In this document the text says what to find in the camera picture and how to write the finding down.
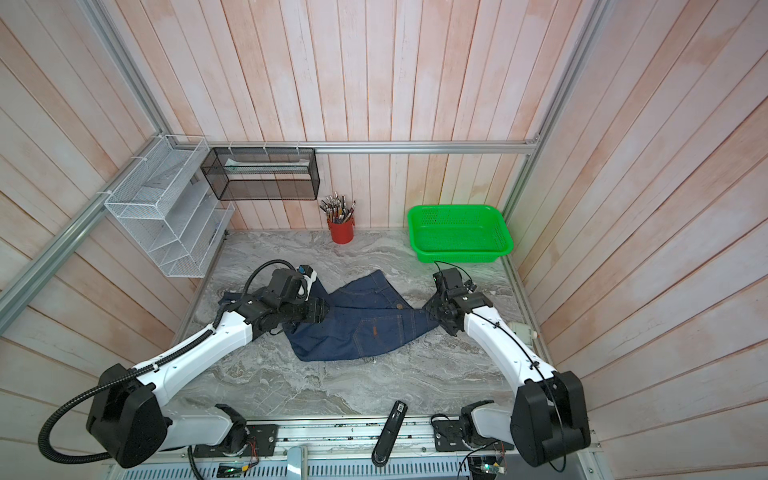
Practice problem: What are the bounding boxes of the black corrugated cable conduit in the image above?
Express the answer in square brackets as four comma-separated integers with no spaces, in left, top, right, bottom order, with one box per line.
[37,259,298,466]

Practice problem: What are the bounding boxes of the white wire mesh shelf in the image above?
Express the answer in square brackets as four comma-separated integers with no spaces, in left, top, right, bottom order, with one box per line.
[105,135,234,278]

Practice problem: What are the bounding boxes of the aluminium frame rail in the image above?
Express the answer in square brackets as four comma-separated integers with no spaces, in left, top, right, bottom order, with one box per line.
[1,1,615,332]

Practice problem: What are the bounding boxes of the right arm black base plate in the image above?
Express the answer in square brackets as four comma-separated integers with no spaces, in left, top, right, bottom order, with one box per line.
[430,414,514,452]

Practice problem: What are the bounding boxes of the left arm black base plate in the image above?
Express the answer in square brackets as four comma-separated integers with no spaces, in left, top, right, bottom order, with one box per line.
[193,424,279,460]

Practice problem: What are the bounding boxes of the red metal pencil bucket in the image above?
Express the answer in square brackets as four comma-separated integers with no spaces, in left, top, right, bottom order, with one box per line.
[328,217,355,245]

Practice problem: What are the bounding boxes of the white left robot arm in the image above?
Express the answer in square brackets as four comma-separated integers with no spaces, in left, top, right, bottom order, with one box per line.
[86,261,329,468]

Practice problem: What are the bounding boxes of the green plastic basket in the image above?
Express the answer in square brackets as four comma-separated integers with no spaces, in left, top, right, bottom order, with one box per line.
[407,204,514,263]

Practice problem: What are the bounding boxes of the dark blue denim trousers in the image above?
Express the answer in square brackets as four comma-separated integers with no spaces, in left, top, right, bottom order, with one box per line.
[218,269,442,362]

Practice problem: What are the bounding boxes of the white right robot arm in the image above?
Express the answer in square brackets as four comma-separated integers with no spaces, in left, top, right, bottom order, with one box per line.
[425,267,592,467]

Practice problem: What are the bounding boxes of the black wire mesh basket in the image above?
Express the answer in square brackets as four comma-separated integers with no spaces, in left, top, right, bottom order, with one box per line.
[201,147,320,201]

